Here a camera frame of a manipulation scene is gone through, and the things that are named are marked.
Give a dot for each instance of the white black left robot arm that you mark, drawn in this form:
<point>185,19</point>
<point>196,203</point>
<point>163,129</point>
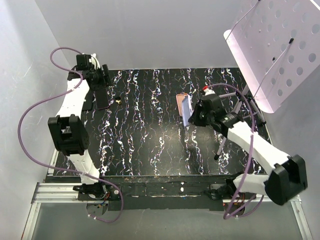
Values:
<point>88,83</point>

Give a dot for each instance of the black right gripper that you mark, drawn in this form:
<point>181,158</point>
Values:
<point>194,119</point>

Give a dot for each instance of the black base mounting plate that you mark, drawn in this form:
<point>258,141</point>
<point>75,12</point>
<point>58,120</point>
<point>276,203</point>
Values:
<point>180,192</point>

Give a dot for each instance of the black smartphone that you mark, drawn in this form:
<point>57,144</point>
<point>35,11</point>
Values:
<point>88,101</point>

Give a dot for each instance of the aluminium frame rail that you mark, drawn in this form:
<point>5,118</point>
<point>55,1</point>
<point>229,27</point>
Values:
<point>47,193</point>

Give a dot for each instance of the dark purple-edged smartphone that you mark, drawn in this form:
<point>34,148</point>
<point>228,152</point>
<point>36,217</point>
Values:
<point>102,100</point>

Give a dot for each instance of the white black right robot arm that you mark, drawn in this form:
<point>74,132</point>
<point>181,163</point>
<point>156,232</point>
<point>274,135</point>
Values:
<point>285,176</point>

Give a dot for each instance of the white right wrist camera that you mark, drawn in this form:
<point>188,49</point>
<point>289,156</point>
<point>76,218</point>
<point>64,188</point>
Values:
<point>207,91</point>

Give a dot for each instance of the phone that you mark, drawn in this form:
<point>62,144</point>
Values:
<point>187,110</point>

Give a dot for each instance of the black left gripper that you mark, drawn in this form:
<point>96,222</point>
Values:
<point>106,81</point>

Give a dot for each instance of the pink phone case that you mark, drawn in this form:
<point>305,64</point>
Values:
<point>179,98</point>

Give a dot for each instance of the white tripod music stand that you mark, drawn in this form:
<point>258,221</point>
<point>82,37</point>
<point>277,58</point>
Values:
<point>276,45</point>

